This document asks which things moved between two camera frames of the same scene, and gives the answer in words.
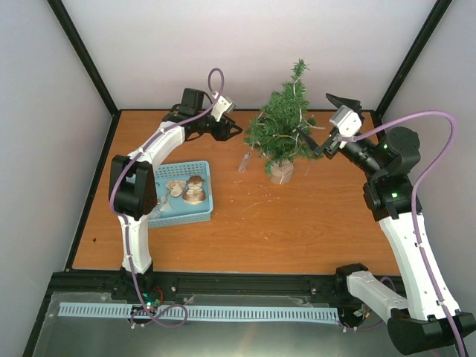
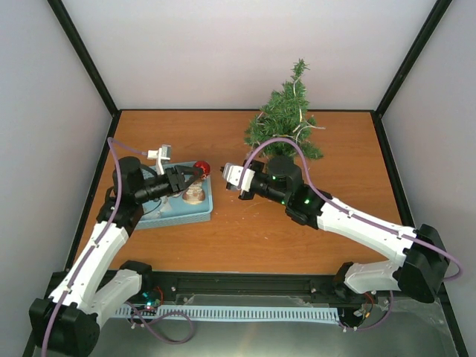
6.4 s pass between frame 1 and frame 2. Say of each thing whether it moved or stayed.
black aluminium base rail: stayed
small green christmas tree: stayed
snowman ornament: stayed
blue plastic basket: stayed
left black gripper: moved
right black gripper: moved
